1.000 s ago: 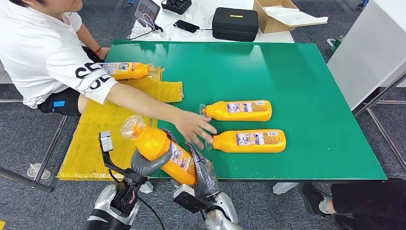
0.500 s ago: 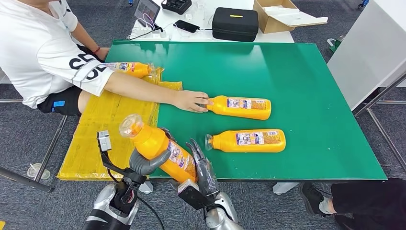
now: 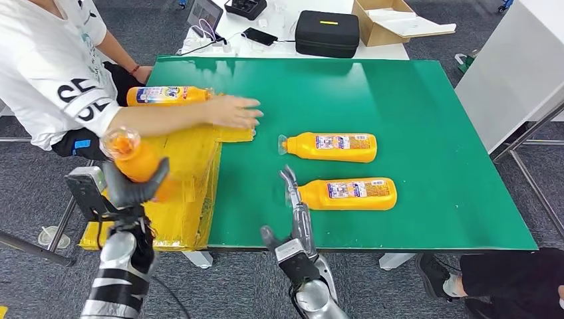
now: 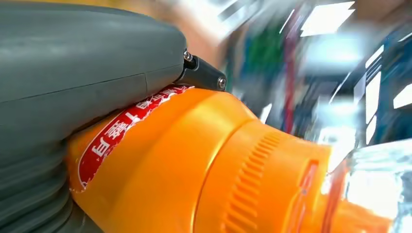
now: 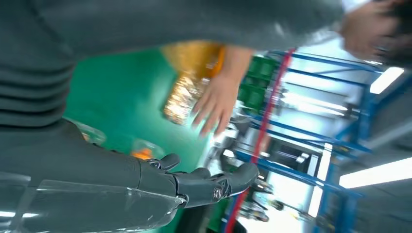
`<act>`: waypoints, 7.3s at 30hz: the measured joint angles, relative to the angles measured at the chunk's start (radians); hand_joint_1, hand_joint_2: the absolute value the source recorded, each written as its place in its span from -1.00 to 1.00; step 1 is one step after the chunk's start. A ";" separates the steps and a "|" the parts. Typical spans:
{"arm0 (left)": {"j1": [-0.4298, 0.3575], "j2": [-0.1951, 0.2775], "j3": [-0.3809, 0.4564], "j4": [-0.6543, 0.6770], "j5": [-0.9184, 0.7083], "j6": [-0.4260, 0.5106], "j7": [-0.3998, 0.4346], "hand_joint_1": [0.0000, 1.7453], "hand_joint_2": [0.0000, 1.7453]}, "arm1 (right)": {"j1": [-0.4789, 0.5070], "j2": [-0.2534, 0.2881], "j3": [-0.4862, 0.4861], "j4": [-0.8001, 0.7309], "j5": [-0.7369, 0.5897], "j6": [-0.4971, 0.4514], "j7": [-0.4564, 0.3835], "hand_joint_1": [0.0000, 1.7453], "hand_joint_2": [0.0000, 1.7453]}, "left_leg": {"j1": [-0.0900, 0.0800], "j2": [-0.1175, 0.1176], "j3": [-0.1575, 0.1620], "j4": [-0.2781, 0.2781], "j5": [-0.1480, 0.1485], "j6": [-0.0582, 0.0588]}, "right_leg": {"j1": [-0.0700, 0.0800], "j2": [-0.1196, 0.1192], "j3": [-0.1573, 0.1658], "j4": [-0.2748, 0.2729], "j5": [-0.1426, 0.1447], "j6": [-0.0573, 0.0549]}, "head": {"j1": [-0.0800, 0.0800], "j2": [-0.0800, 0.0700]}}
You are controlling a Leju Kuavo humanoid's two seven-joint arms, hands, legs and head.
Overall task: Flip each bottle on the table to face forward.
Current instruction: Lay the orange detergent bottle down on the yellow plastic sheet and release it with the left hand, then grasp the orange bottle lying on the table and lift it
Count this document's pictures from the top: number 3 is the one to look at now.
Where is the person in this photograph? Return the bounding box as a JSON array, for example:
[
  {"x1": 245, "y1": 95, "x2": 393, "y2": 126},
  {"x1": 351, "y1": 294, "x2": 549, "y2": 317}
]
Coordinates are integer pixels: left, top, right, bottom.
[
  {"x1": 415, "y1": 247, "x2": 564, "y2": 319},
  {"x1": 0, "y1": 0, "x2": 264, "y2": 161}
]

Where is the yellow taped cardboard mat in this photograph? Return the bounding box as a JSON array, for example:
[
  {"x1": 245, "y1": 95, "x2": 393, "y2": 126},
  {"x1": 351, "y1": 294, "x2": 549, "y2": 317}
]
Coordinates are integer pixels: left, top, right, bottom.
[{"x1": 79, "y1": 90, "x2": 257, "y2": 252}]

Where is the black zip case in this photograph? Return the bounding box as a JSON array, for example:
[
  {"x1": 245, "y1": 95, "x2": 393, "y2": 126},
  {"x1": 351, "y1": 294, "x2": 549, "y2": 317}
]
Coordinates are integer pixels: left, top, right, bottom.
[{"x1": 295, "y1": 10, "x2": 361, "y2": 59}]

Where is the purple cable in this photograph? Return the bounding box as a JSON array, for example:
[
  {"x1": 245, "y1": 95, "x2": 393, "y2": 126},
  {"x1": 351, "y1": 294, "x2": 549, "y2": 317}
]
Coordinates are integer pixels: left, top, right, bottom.
[{"x1": 197, "y1": 18, "x2": 217, "y2": 43}]

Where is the green floor object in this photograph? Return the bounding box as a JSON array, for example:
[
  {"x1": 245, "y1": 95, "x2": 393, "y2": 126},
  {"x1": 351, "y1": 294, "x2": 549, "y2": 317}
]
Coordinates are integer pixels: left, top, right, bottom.
[{"x1": 456, "y1": 49, "x2": 480, "y2": 74}]

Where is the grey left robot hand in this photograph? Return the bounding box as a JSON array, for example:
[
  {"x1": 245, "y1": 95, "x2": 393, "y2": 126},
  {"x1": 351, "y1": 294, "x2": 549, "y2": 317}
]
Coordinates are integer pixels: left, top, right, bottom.
[{"x1": 102, "y1": 157, "x2": 171, "y2": 211}]

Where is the white desk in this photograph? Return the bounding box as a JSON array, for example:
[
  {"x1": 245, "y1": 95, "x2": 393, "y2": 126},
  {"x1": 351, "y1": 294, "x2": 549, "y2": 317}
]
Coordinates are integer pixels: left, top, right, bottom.
[{"x1": 455, "y1": 0, "x2": 564, "y2": 155}]

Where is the white table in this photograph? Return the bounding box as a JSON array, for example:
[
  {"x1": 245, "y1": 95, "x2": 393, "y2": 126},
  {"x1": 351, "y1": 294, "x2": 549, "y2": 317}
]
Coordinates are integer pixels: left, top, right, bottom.
[{"x1": 176, "y1": 0, "x2": 410, "y2": 61}]

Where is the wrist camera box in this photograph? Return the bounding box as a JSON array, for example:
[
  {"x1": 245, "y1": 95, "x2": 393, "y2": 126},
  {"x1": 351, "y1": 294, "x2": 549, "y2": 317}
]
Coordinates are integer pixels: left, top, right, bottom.
[
  {"x1": 273, "y1": 239, "x2": 322, "y2": 286},
  {"x1": 64, "y1": 166, "x2": 111, "y2": 223}
]

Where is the dark tablet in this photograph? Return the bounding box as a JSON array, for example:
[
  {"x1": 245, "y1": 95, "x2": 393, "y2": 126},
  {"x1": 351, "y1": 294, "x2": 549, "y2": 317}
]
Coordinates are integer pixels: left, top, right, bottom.
[{"x1": 186, "y1": 0, "x2": 225, "y2": 32}]

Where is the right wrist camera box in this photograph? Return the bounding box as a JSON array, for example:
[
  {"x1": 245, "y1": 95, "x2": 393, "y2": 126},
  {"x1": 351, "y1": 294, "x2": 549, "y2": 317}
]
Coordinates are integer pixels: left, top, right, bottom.
[{"x1": 273, "y1": 239, "x2": 322, "y2": 286}]

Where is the metal desk frame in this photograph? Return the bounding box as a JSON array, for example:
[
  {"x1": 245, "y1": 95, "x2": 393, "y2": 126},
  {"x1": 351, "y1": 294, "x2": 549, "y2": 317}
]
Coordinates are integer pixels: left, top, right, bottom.
[{"x1": 491, "y1": 100, "x2": 564, "y2": 239}]

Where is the black smartphone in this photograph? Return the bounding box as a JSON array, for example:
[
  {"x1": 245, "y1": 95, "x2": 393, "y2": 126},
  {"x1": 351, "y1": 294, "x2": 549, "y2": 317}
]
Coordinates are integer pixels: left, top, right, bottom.
[{"x1": 242, "y1": 27, "x2": 279, "y2": 47}]

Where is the open cardboard box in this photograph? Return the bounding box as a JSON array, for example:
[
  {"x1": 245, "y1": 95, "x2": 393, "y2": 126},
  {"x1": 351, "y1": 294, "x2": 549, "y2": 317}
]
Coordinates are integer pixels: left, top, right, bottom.
[{"x1": 351, "y1": 0, "x2": 458, "y2": 48}]

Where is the orange detergent bottle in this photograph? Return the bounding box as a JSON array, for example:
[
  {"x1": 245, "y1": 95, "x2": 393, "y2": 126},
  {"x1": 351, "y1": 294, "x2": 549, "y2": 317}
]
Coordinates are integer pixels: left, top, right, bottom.
[
  {"x1": 126, "y1": 86, "x2": 215, "y2": 108},
  {"x1": 277, "y1": 132, "x2": 378, "y2": 164},
  {"x1": 296, "y1": 177, "x2": 398, "y2": 211},
  {"x1": 101, "y1": 126, "x2": 182, "y2": 204}
]

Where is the black tray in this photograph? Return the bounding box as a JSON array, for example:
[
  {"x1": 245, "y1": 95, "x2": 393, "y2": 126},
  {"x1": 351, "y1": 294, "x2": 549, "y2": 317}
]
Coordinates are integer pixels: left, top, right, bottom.
[{"x1": 224, "y1": 0, "x2": 268, "y2": 21}]

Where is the white sheet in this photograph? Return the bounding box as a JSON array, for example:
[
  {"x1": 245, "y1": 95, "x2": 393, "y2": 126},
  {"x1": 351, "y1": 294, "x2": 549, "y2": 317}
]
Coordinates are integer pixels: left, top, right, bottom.
[{"x1": 366, "y1": 9, "x2": 458, "y2": 39}]

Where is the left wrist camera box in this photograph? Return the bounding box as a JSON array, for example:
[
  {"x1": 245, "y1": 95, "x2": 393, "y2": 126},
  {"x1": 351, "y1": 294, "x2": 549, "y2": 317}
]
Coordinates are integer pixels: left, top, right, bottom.
[{"x1": 64, "y1": 166, "x2": 111, "y2": 223}]

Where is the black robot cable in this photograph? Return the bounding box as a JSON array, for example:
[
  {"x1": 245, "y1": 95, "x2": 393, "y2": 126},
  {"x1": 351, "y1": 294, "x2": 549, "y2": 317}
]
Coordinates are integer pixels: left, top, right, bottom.
[{"x1": 152, "y1": 276, "x2": 191, "y2": 319}]

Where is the clear plastic cup lid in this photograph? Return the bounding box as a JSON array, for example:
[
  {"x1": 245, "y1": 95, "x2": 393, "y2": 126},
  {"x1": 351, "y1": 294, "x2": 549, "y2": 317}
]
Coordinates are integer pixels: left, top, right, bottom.
[{"x1": 38, "y1": 226, "x2": 71, "y2": 250}]

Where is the white table foot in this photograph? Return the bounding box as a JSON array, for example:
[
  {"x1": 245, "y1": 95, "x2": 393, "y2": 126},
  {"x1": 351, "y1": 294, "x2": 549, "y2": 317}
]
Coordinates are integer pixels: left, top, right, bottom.
[
  {"x1": 182, "y1": 251, "x2": 215, "y2": 270},
  {"x1": 378, "y1": 253, "x2": 417, "y2": 272}
]

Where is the metal stool frame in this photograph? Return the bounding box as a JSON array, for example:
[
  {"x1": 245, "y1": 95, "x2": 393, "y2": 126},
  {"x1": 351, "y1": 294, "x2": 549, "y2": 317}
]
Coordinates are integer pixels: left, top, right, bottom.
[{"x1": 0, "y1": 136, "x2": 100, "y2": 267}]

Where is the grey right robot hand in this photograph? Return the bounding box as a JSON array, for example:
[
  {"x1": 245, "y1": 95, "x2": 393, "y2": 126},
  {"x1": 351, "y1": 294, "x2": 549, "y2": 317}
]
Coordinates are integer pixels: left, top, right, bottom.
[{"x1": 259, "y1": 165, "x2": 319, "y2": 261}]

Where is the green table board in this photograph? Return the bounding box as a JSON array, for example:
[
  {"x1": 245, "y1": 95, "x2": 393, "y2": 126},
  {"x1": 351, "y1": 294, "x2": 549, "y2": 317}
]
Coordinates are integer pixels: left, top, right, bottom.
[{"x1": 147, "y1": 55, "x2": 539, "y2": 252}]

